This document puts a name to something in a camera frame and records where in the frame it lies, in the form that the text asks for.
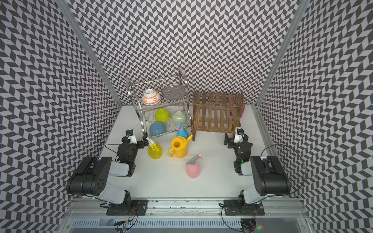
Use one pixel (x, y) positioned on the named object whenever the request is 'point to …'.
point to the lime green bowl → (162, 115)
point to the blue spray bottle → (181, 132)
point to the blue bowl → (157, 128)
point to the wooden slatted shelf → (216, 112)
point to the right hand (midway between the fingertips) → (232, 134)
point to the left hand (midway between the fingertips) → (138, 133)
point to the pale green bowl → (178, 116)
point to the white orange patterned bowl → (151, 97)
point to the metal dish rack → (162, 105)
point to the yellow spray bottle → (154, 150)
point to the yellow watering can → (179, 144)
